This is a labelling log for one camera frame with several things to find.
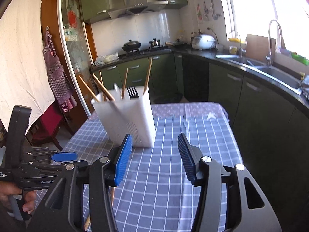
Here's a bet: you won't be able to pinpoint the wooden chopstick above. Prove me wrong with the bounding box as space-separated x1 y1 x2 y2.
92 74 116 102
78 75 100 102
121 68 128 100
143 57 153 95

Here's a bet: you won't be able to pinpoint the green kitchen cabinets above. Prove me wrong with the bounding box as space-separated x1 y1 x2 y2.
81 0 308 231

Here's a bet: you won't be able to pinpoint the steel kitchen sink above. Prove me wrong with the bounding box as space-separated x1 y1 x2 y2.
216 55 302 95

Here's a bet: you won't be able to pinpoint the person's left hand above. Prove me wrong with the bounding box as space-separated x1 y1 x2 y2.
0 181 36 214

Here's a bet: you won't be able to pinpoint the red wooden chair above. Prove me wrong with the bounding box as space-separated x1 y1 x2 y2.
29 102 74 151

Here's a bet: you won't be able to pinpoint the checkered purple apron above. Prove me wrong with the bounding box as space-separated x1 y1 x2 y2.
43 28 77 113

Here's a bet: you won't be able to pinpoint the white plastic utensil holder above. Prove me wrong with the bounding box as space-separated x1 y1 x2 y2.
91 86 156 148

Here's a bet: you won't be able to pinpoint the white hanging cloth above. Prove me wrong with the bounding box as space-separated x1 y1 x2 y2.
0 0 55 128

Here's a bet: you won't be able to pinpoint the blue checkered tablecloth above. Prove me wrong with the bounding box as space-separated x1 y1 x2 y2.
34 102 243 232

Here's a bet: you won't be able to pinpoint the black fork in holder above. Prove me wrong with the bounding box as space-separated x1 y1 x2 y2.
127 86 139 99

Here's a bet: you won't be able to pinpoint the plastic bag on counter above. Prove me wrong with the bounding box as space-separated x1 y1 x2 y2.
94 52 119 66

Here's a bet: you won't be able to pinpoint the sliding glass door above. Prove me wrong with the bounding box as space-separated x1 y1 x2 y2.
57 0 96 116

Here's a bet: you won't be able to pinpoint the black wok with lid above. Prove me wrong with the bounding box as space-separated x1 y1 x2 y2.
122 39 141 52

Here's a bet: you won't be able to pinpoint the small black pot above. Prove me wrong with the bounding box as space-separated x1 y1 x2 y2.
149 38 161 48

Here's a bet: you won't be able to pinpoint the chrome sink faucet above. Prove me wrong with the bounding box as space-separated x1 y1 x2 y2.
266 19 283 67

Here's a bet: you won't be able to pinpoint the wooden cutting board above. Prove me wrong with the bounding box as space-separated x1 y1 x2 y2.
246 34 269 63

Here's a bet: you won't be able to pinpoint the black frying pan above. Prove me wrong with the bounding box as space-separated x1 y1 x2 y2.
166 39 188 49

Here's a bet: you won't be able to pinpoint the white rice cooker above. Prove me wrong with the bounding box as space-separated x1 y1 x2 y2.
191 34 216 50

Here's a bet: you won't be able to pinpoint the steel range hood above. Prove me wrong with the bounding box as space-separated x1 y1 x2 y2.
107 0 168 19

